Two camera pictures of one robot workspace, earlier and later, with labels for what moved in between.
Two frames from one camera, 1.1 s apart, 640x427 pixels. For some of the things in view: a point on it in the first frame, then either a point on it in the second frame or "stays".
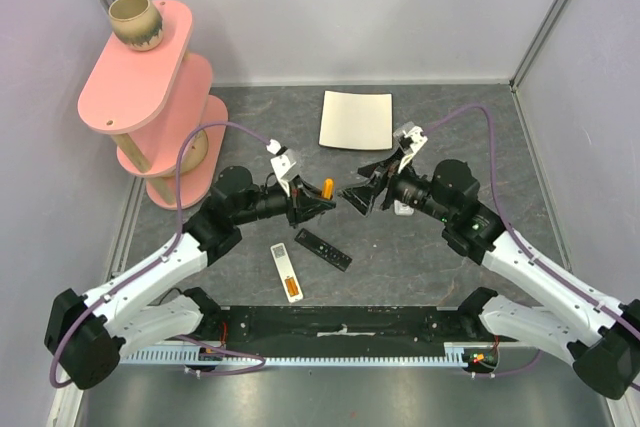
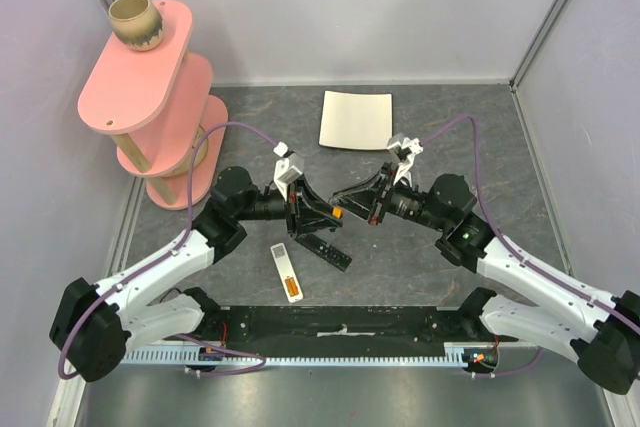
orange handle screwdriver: [328, 189] → [337, 212]
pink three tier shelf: [149, 99] stays
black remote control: [323, 249] stays
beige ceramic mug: [135, 21] stays
